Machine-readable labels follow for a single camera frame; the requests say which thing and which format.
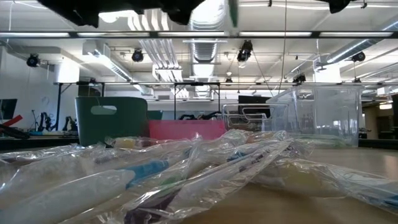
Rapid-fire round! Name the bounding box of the orange white toothbrush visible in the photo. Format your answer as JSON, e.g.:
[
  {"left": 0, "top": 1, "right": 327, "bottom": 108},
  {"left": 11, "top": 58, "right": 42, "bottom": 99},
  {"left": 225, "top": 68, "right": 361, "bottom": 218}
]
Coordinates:
[{"left": 104, "top": 136, "right": 156, "bottom": 149}]

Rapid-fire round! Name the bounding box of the clear plastic bin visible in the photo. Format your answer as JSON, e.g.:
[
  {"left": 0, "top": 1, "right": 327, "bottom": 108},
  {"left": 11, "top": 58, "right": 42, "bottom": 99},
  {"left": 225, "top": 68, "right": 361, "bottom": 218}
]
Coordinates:
[{"left": 221, "top": 103, "right": 290, "bottom": 133}]

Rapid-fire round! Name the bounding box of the green white toothbrush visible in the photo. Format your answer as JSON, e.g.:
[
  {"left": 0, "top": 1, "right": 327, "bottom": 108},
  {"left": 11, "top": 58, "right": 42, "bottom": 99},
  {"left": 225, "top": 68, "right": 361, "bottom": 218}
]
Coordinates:
[
  {"left": 292, "top": 134, "right": 351, "bottom": 147},
  {"left": 161, "top": 174, "right": 187, "bottom": 186},
  {"left": 228, "top": 0, "right": 240, "bottom": 35}
]

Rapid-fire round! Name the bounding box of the black monitor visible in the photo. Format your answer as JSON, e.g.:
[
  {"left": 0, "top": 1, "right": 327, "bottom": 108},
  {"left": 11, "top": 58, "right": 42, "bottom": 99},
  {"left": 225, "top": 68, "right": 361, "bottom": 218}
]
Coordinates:
[{"left": 238, "top": 95, "right": 271, "bottom": 116}]

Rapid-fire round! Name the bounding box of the pink plastic bin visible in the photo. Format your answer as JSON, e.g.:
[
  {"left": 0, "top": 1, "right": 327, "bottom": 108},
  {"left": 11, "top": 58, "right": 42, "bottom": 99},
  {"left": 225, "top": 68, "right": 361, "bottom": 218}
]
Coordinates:
[{"left": 148, "top": 119, "right": 228, "bottom": 141}]

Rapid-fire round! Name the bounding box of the frosted clear plastic tub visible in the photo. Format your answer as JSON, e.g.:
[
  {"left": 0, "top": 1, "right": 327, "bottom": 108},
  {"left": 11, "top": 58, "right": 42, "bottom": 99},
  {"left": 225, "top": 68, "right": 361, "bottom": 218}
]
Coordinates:
[{"left": 266, "top": 85, "right": 364, "bottom": 147}]

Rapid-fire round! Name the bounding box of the purple white toothbrush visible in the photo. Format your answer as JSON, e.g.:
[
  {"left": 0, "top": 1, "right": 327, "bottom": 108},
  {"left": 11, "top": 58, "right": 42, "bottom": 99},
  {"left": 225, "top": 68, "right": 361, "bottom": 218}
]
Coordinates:
[{"left": 123, "top": 138, "right": 295, "bottom": 224}]

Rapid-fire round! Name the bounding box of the dark wall monitor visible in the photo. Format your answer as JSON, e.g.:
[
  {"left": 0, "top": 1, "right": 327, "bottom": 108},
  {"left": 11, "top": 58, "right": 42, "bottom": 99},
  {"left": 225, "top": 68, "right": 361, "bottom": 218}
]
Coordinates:
[{"left": 0, "top": 98, "right": 18, "bottom": 121}]

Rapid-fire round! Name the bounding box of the green plastic bin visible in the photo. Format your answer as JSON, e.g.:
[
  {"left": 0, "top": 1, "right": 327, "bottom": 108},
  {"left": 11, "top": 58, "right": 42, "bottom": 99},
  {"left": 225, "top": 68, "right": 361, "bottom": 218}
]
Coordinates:
[{"left": 75, "top": 96, "right": 149, "bottom": 147}]

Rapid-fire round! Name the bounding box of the black metal rack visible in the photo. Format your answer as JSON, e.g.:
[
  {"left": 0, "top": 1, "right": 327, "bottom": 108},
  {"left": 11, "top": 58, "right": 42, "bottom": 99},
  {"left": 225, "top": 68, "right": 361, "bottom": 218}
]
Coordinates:
[{"left": 54, "top": 81, "right": 221, "bottom": 122}]

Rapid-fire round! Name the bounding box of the black overhead frame bar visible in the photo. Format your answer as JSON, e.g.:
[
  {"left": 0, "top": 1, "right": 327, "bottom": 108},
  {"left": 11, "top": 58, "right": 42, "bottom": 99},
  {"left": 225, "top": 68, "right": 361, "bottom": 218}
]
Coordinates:
[{"left": 0, "top": 30, "right": 398, "bottom": 39}]

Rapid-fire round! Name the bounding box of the silver ventilation duct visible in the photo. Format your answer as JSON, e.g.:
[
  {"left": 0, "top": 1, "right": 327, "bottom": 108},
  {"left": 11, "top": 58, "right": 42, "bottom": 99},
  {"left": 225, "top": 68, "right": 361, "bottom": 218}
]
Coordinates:
[{"left": 183, "top": 0, "right": 229, "bottom": 98}]

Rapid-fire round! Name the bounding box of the red bar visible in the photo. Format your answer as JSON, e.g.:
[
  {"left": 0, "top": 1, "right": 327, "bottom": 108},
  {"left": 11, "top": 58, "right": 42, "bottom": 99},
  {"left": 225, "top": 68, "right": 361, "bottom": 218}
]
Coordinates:
[{"left": 0, "top": 114, "right": 24, "bottom": 128}]

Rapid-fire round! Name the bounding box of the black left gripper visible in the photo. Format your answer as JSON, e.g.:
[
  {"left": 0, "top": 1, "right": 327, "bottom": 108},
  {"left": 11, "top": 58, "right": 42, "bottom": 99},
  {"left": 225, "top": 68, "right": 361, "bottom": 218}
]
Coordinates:
[{"left": 37, "top": 0, "right": 162, "bottom": 27}]

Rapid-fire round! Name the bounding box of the thin hanging cable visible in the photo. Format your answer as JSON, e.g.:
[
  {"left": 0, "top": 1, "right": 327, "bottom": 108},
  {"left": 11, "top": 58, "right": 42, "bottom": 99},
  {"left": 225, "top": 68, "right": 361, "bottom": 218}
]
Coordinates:
[{"left": 278, "top": 0, "right": 287, "bottom": 94}]

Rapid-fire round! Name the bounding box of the black hanging camera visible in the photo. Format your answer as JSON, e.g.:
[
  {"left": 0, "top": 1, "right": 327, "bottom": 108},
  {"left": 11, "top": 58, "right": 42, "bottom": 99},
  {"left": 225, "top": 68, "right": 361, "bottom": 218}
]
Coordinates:
[
  {"left": 351, "top": 51, "right": 366, "bottom": 63},
  {"left": 292, "top": 73, "right": 307, "bottom": 85},
  {"left": 236, "top": 39, "right": 254, "bottom": 63},
  {"left": 131, "top": 49, "right": 145, "bottom": 63},
  {"left": 25, "top": 53, "right": 40, "bottom": 68}
]

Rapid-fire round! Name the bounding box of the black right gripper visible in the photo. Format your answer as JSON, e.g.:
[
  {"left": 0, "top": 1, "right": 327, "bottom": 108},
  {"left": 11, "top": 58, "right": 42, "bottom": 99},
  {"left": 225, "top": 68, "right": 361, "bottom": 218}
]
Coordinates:
[{"left": 317, "top": 0, "right": 358, "bottom": 14}]

